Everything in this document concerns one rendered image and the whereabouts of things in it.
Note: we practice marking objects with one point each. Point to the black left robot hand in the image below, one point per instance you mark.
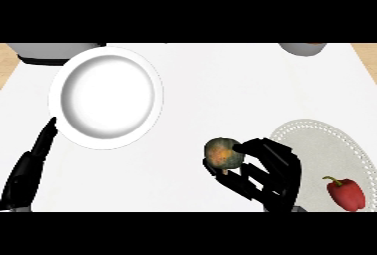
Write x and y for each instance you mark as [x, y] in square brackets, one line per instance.
[27, 169]

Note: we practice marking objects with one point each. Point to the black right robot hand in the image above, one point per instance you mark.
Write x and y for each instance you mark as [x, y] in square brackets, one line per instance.
[276, 172]

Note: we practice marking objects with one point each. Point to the green and orange squash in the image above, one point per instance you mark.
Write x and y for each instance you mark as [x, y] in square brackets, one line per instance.
[224, 156]

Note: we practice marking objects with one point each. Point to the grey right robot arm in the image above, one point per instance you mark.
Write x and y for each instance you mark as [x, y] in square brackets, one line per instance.
[301, 209]

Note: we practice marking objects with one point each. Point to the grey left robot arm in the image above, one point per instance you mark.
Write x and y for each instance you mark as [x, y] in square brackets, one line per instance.
[17, 209]

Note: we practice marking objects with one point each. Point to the white lace placemat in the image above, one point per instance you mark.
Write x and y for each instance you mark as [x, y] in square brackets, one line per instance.
[329, 156]

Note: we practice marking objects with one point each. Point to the white round plate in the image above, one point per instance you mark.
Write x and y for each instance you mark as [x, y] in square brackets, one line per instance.
[106, 98]

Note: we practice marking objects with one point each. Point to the red bell pepper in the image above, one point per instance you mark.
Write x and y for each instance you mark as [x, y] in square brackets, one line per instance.
[347, 193]

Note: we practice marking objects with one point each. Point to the white and black appliance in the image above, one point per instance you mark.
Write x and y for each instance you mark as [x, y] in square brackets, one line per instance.
[52, 52]

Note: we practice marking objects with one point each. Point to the grey round container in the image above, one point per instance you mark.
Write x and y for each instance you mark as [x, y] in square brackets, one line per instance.
[304, 48]

